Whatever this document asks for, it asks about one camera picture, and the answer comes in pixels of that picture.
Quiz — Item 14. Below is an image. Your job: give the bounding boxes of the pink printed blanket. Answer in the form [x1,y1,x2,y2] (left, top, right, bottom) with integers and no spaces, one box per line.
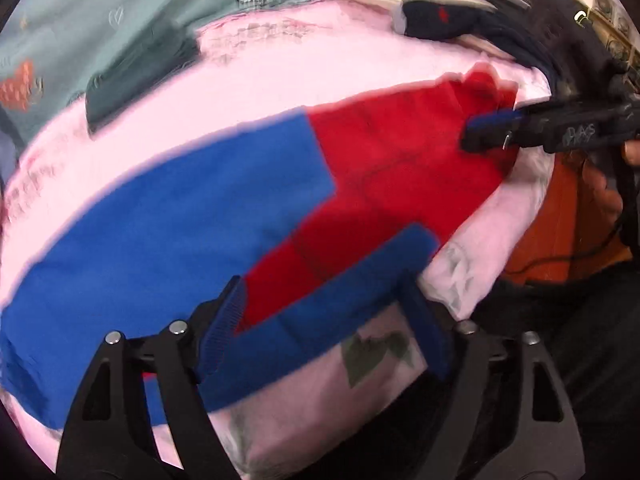
[0,1,553,478]

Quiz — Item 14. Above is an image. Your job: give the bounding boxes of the black cable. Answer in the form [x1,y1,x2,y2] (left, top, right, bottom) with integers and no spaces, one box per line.
[502,210,626,275]

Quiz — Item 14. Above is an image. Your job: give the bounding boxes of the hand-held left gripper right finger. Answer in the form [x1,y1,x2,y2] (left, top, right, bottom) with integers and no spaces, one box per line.
[399,276,587,480]

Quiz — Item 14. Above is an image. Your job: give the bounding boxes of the teal printed bedsheet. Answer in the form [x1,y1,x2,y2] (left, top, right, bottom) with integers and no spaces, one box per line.
[0,0,341,156]

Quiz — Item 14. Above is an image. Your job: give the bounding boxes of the dark green folded cloth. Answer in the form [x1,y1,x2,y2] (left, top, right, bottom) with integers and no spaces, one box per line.
[85,20,202,136]

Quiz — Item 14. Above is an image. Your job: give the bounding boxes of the red and blue pants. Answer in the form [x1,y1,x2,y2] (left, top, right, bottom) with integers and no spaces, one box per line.
[0,71,522,426]

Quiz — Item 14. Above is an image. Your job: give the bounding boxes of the navy folded garment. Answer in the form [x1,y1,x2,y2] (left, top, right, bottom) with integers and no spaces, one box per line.
[392,0,501,41]

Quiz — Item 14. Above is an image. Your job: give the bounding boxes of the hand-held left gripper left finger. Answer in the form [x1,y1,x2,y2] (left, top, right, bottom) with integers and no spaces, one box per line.
[56,275,248,480]

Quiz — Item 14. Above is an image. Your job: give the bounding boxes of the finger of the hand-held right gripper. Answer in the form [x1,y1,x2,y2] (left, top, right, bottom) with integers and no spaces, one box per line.
[459,102,556,153]

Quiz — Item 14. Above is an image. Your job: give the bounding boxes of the dark fuzzy garment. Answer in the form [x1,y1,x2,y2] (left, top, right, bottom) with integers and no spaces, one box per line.
[480,0,628,106]

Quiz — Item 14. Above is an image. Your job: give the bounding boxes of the person's right hand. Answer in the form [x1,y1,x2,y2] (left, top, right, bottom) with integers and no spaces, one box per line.
[580,140,640,218]

